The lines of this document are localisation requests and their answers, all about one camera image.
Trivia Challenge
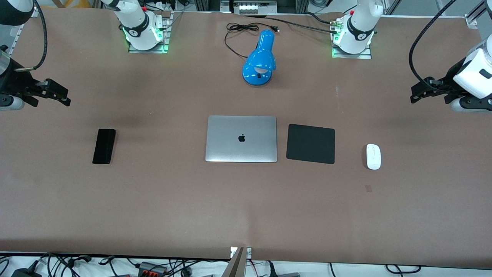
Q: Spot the black smartphone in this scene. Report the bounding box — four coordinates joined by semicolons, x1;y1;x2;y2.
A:
92;129;116;165

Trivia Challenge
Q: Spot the white computer mouse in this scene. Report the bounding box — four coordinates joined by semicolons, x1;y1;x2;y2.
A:
366;144;382;170

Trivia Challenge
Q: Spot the black mouse pad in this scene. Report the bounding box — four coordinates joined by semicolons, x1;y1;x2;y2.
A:
286;124;336;165

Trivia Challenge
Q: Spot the blue desk lamp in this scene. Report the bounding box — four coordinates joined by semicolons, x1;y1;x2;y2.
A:
242;30;276;87

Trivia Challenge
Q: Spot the black power adapter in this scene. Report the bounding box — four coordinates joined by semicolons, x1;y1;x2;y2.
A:
11;267;41;277

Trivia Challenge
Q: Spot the silver closed laptop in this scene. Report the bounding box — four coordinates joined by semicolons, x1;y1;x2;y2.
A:
205;115;278;163

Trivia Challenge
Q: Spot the white power strip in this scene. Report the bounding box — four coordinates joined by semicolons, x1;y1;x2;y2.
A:
238;0;278;15

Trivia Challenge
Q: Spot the black orange connector block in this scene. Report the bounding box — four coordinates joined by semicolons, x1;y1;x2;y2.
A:
138;261;168;277

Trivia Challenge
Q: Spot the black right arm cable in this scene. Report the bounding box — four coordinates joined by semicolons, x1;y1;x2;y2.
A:
15;0;48;72

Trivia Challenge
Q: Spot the aluminium frame bracket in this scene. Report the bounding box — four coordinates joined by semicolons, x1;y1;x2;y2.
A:
464;0;492;30

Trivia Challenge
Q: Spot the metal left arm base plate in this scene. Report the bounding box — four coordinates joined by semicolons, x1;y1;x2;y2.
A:
332;19;372;59

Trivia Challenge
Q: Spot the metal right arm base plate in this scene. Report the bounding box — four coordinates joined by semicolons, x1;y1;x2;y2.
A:
128;12;170;53

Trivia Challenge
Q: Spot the black cable to arm base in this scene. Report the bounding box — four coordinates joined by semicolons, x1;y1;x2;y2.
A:
245;12;339;34

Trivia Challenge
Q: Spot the black lamp power cord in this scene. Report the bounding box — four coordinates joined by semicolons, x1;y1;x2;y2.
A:
224;23;280;59

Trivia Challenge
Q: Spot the grey camera mount pole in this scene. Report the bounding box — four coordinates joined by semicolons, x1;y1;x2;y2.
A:
221;247;252;277

